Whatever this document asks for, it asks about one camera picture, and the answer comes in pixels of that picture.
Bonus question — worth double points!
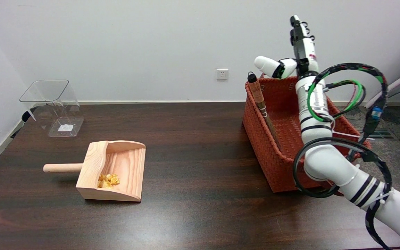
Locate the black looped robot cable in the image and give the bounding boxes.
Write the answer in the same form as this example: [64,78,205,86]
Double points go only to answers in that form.
[292,137,393,250]

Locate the wooden dustpan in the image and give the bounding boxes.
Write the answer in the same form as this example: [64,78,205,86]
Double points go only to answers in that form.
[43,140,147,202]

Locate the orange woven basket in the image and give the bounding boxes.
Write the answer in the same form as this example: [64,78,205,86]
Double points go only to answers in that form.
[242,75,372,193]

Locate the white grey office chair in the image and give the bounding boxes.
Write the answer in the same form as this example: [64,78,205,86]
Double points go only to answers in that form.
[364,65,400,157]

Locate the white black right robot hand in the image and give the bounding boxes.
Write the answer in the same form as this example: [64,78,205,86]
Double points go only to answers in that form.
[254,15,320,80]

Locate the small broom with orange-wrapped handle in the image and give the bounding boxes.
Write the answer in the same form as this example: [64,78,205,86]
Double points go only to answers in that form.
[247,72,282,152]

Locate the thin black cable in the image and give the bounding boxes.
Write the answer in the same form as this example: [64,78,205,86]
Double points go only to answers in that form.
[323,80,367,118]

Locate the black braided cable with green tape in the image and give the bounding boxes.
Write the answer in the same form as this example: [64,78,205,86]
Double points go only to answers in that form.
[316,62,389,162]

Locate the yellow paper scraps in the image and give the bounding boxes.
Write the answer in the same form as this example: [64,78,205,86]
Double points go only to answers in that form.
[98,173,120,189]

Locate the clear plastic container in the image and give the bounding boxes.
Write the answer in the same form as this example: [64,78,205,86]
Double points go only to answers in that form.
[19,80,85,138]

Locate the floor vent grille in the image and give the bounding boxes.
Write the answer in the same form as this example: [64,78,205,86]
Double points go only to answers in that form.
[357,128,399,141]

